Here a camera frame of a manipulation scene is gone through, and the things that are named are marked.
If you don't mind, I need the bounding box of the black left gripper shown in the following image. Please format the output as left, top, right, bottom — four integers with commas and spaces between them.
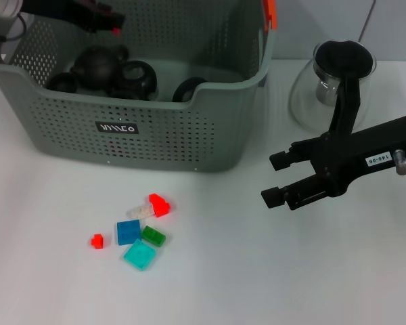
22, 0, 126, 34

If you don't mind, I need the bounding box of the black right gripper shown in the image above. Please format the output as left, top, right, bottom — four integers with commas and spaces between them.
261, 114, 406, 211

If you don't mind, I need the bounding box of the glass teacup with black holder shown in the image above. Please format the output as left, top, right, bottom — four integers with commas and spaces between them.
171, 77, 209, 102
110, 87, 152, 102
116, 60, 159, 98

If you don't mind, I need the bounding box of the small black clay teacup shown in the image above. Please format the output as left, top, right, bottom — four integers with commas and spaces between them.
47, 72, 79, 93

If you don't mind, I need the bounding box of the grey-green perforated storage bin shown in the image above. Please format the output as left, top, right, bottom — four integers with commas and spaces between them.
0, 0, 278, 172

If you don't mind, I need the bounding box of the black clay teapot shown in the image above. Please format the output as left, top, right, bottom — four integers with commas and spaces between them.
70, 45, 130, 91

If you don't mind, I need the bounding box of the large bright red brick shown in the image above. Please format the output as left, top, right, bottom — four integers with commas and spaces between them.
148, 192, 172, 218

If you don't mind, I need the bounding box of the right gripper metal plug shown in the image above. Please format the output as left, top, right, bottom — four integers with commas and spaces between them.
392, 148, 406, 176

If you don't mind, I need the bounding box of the green rectangular building brick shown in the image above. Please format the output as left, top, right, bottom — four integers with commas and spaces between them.
141, 225, 166, 248

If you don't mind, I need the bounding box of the clear white building brick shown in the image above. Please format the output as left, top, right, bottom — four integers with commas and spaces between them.
127, 202, 155, 220

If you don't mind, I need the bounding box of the glass teapot with black lid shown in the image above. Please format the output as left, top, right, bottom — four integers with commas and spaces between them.
288, 39, 377, 136

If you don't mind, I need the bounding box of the blue building brick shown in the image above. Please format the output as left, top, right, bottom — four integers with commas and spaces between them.
116, 219, 142, 246

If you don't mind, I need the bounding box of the teal square flat plate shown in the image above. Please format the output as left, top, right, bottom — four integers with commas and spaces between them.
123, 238, 156, 272

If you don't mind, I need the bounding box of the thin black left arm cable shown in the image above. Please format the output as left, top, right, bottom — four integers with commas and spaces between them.
0, 13, 28, 42

